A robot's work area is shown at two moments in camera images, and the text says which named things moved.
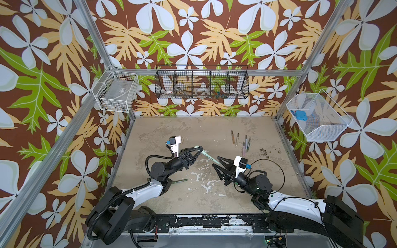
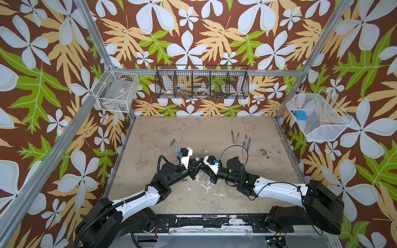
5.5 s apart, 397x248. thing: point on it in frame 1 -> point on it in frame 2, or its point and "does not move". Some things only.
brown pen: x=233 y=139 does not move
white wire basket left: x=117 y=91 does not move
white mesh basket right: x=318 y=118 does not move
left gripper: x=185 y=159 -> x=192 y=169
